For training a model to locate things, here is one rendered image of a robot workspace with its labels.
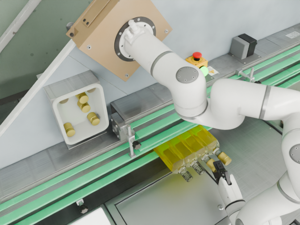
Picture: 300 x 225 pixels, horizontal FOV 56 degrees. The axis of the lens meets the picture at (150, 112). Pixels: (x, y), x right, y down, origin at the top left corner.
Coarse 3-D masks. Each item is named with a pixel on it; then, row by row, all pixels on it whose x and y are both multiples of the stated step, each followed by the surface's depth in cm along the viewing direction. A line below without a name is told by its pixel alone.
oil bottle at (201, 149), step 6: (186, 132) 119; (192, 132) 119; (186, 138) 117; (192, 138) 116; (198, 138) 116; (192, 144) 114; (198, 144) 114; (204, 144) 114; (198, 150) 112; (204, 150) 112; (198, 156) 112
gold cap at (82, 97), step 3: (81, 93) 98; (84, 93) 99; (78, 96) 98; (81, 96) 97; (84, 96) 98; (87, 96) 98; (78, 99) 98; (81, 99) 98; (84, 99) 98; (87, 99) 99; (81, 102) 98; (84, 102) 99
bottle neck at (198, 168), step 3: (195, 162) 109; (192, 165) 109; (195, 165) 109; (198, 165) 108; (195, 168) 108; (198, 168) 108; (201, 168) 107; (198, 171) 107; (201, 171) 109; (201, 174) 108
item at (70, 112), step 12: (96, 84) 94; (60, 96) 90; (72, 96) 100; (96, 96) 102; (60, 108) 101; (72, 108) 104; (96, 108) 109; (60, 120) 94; (72, 120) 107; (84, 120) 110; (84, 132) 107; (96, 132) 107; (72, 144) 104
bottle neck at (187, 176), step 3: (183, 168) 107; (180, 171) 107; (183, 171) 106; (186, 171) 106; (183, 174) 106; (186, 174) 105; (189, 174) 106; (183, 177) 106; (186, 177) 105; (189, 177) 104; (192, 177) 106; (186, 180) 105; (189, 180) 106
